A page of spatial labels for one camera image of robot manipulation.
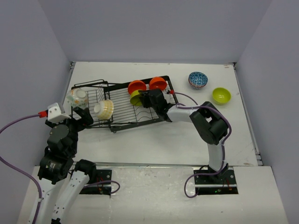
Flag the blue patterned bowl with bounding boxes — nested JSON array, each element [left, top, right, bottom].
[[188, 71, 208, 90]]

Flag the green bowl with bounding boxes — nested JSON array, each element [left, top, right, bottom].
[[130, 90, 142, 106], [212, 87, 231, 105]]

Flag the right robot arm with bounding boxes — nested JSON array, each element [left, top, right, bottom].
[[139, 89, 232, 183]]

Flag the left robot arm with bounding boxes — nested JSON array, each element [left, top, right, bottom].
[[28, 104, 97, 224]]

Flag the orange bowl left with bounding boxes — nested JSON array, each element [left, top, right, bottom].
[[128, 80, 147, 94]]

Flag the orange bowl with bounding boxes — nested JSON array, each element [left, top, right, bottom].
[[149, 77, 167, 91], [128, 80, 147, 94]]

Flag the white bowl leaf pattern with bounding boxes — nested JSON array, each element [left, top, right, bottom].
[[65, 88, 89, 109]]

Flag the orange bowl right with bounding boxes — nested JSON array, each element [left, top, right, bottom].
[[149, 77, 167, 91]]

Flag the white bowl yellow dots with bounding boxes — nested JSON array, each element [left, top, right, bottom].
[[93, 100, 114, 120]]

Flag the black wire dish rack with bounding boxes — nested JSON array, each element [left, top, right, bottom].
[[71, 79, 170, 133]]

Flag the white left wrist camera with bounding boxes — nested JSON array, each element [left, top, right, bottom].
[[47, 103, 71, 124]]

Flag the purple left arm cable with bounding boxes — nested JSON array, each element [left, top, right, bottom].
[[0, 111, 49, 224]]

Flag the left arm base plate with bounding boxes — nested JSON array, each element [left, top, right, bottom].
[[78, 168, 113, 198]]

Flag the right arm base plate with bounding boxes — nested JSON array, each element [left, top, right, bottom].
[[194, 168, 239, 196]]

